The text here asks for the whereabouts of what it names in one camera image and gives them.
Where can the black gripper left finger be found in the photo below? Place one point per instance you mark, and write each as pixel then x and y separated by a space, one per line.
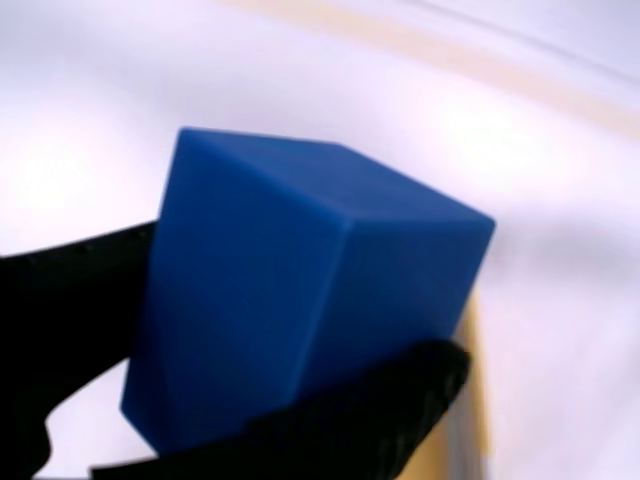
pixel 65 310

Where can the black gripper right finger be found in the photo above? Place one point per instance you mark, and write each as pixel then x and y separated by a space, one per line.
pixel 350 425

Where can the blue rectangular block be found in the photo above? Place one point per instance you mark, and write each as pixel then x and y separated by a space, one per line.
pixel 280 280

